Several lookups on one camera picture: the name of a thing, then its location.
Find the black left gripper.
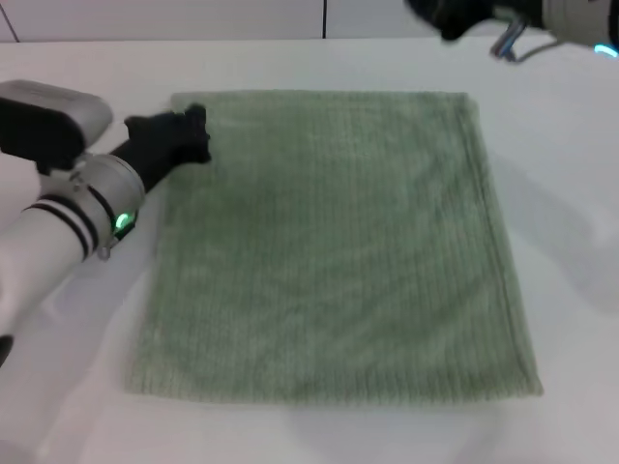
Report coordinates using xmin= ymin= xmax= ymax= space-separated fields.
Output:
xmin=107 ymin=102 xmax=215 ymax=195

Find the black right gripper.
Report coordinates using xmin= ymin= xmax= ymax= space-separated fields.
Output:
xmin=402 ymin=0 xmax=500 ymax=43

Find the green ribbed towel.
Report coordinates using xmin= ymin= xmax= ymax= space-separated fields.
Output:
xmin=122 ymin=89 xmax=545 ymax=403

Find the right arm wrist cable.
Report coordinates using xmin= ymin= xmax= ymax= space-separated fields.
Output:
xmin=488 ymin=11 xmax=565 ymax=65

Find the arm wrist cable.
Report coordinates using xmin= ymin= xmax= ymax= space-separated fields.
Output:
xmin=98 ymin=231 xmax=134 ymax=263
xmin=488 ymin=11 xmax=565 ymax=65

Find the left arm wrist cable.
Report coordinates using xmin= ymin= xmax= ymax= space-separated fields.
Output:
xmin=98 ymin=231 xmax=134 ymax=263

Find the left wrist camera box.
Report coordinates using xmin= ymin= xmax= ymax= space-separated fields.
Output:
xmin=0 ymin=78 xmax=116 ymax=178

